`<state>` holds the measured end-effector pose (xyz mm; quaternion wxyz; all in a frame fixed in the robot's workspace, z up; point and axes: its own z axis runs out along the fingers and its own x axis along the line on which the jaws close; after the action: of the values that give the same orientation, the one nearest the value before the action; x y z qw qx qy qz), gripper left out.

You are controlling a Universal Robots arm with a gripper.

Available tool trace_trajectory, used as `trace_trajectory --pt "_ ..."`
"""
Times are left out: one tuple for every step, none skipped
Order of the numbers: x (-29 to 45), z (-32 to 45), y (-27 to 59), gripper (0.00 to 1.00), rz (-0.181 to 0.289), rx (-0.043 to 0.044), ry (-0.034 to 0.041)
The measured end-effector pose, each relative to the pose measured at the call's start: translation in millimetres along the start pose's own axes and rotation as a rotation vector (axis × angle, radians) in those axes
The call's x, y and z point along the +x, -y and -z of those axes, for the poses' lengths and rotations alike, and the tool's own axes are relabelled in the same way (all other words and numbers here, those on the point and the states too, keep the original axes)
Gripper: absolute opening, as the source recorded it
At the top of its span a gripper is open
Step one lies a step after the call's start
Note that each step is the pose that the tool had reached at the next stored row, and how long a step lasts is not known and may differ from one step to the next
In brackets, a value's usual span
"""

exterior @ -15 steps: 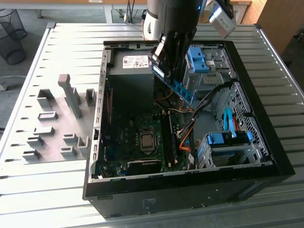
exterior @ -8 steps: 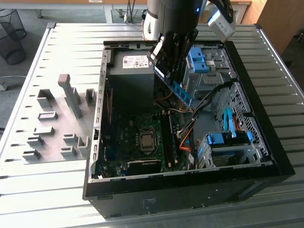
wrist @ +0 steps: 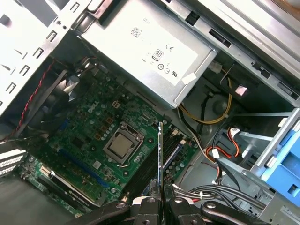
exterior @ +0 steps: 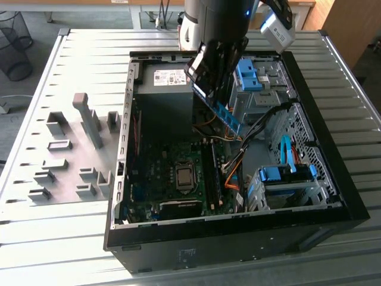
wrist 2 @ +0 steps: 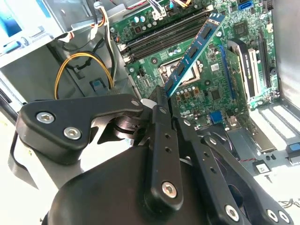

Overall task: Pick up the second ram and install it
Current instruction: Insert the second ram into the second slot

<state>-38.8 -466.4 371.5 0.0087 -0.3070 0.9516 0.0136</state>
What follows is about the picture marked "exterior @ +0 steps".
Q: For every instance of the pale grey wrist camera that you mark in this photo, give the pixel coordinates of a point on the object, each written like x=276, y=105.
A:
x=278, y=32

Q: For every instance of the hard disk in blue carrier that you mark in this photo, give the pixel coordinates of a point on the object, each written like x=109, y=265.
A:
x=272, y=174

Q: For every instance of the white-legged wooden desk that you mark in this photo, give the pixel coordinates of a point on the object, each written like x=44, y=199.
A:
x=306, y=3

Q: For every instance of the brown wooden cabinet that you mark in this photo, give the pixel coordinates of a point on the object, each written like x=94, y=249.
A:
x=351, y=24

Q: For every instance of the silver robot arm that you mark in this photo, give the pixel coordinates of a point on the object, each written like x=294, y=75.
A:
x=190, y=32

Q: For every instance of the grey metal drive cage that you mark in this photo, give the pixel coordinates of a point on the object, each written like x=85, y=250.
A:
x=259, y=104

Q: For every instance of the black graphics card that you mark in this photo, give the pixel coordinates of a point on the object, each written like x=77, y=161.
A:
x=178, y=209

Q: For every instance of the grey power supply unit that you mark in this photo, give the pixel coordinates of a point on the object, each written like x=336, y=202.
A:
x=163, y=104

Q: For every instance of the blue plastic drive latch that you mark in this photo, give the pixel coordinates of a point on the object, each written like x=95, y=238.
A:
x=251, y=77

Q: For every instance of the grey metal disk bay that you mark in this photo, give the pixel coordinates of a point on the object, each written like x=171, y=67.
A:
x=297, y=190

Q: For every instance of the black open PC case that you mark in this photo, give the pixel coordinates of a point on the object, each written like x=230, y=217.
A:
x=208, y=244

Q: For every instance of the blue RAM stick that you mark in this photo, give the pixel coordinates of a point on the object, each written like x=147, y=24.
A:
x=229, y=117

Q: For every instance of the green motherboard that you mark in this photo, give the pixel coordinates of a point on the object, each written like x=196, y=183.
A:
x=154, y=175

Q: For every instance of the silver CPU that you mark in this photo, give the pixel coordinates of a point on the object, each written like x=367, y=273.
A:
x=185, y=177

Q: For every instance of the installed dark RAM stick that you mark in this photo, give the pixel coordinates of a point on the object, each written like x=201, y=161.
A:
x=218, y=175

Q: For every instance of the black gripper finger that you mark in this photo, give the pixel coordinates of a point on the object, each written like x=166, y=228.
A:
x=232, y=62
x=205, y=71

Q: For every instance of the grey plastic parts rack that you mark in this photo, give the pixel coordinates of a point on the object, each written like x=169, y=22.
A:
x=74, y=140

